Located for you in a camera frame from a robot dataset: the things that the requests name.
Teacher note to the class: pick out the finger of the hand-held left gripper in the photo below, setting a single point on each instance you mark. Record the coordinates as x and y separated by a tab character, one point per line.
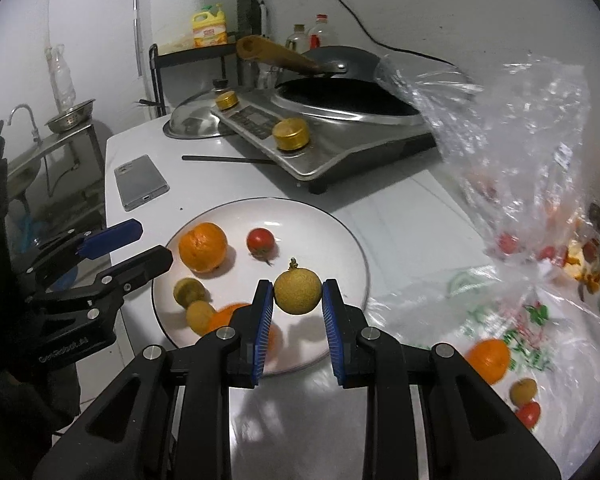
110	237
140	265

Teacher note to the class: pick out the smartphone in clear case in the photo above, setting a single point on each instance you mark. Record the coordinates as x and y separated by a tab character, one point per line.
140	182

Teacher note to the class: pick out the black metal rack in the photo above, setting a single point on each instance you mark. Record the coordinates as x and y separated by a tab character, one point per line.
155	85

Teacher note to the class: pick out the small steel cup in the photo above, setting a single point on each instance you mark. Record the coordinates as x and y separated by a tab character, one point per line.
252	74

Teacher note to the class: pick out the dark chopstick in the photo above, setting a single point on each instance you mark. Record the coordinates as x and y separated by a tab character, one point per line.
230	159

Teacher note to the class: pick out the orange tangerine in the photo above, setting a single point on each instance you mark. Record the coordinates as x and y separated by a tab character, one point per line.
489	360
222	317
202	247

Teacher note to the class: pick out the red cherry tomato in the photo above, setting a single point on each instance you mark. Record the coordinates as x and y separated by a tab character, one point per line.
508	243
528	414
260	241
546	252

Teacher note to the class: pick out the steel sink stand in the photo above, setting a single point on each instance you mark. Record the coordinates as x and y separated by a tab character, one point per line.
75	140

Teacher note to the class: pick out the yellow detergent bottle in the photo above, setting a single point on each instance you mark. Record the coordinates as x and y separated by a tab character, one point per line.
207	35

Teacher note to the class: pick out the steel colander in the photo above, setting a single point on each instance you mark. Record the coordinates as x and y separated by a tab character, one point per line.
72	117

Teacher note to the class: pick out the steel induction cooker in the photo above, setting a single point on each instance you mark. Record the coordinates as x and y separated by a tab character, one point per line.
330	145

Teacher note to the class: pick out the black umbrella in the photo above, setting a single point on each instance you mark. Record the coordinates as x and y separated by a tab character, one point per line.
256	10

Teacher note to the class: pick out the printed plastic bag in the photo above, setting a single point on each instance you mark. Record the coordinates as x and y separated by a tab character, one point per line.
555	360

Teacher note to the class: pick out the steel pot lid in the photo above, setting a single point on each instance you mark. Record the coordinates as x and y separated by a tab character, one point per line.
195	122

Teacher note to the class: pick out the cooking oil bottle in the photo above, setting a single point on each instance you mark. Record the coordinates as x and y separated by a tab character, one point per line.
296	40

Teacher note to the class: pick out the clear plastic bag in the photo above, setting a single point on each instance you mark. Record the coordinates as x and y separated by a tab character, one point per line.
520	135

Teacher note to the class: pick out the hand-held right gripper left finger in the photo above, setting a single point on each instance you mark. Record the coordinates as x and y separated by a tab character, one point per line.
262	330

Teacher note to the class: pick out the tan longan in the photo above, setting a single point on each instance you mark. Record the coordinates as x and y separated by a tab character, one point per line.
185	291
200	316
297	292
523	391

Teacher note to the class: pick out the orange peels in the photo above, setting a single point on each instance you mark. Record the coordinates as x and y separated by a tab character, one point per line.
577	265

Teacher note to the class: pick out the white plate with dark rim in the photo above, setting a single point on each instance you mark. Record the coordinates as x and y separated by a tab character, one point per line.
310	230

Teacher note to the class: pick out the steel faucet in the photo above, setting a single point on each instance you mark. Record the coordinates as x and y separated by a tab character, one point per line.
30	115

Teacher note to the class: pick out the white wall pipe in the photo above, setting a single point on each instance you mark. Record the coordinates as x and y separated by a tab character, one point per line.
136	20

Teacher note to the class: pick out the empty clear plastic bottle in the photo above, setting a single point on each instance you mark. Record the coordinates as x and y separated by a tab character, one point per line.
62	80

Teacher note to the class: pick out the red-capped clear bottle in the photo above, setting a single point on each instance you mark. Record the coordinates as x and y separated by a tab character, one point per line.
322	35

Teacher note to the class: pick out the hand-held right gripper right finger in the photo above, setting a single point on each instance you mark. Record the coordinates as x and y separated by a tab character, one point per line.
332	330

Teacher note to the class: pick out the dark vertical pipe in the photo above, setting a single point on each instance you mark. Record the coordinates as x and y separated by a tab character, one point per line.
242	0

